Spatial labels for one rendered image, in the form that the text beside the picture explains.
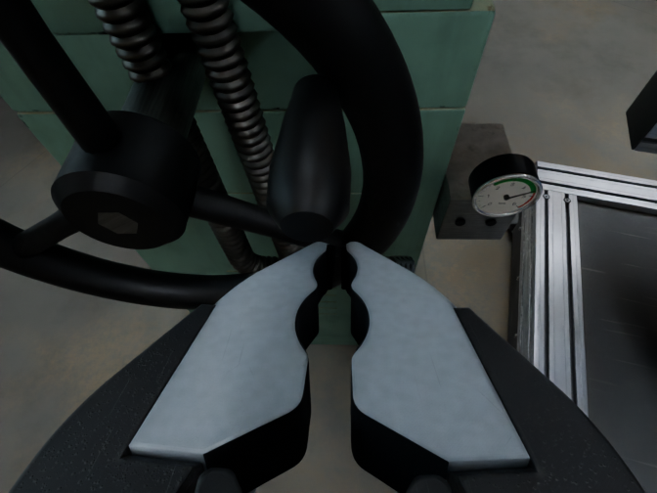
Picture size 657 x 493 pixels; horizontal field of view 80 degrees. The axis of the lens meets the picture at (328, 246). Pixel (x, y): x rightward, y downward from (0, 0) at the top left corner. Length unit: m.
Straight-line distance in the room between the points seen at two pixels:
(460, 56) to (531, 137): 1.17
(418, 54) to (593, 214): 0.79
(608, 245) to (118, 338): 1.18
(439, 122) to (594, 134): 1.25
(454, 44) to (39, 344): 1.16
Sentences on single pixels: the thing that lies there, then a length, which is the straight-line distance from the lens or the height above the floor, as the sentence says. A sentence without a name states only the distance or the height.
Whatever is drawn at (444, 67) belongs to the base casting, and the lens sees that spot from 0.38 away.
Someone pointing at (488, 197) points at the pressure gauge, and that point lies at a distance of 0.41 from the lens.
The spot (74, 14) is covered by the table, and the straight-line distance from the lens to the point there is 0.28.
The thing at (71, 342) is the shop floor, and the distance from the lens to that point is 1.23.
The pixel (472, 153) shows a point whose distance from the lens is 0.50.
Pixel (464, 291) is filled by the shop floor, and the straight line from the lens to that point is 1.11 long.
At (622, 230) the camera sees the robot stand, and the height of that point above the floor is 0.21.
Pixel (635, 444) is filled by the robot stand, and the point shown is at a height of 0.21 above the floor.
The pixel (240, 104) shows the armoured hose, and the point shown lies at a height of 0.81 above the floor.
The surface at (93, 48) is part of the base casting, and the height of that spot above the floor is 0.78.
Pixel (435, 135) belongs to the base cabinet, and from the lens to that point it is 0.42.
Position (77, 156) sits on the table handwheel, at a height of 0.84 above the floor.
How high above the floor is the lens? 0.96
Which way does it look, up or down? 58 degrees down
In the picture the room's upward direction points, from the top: 4 degrees counter-clockwise
